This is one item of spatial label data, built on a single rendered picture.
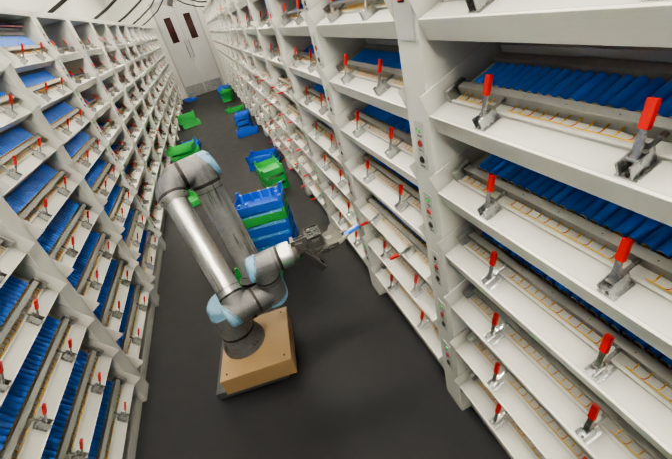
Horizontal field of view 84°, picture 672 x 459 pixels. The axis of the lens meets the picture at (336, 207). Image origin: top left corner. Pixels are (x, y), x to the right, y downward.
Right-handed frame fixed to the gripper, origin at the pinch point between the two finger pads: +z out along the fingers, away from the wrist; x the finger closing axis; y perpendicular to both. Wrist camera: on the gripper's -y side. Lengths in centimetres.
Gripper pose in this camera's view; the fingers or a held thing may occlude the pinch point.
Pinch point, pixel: (345, 235)
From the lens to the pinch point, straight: 136.0
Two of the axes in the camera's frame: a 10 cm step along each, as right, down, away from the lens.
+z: 9.1, -3.7, 1.7
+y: -2.4, -8.3, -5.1
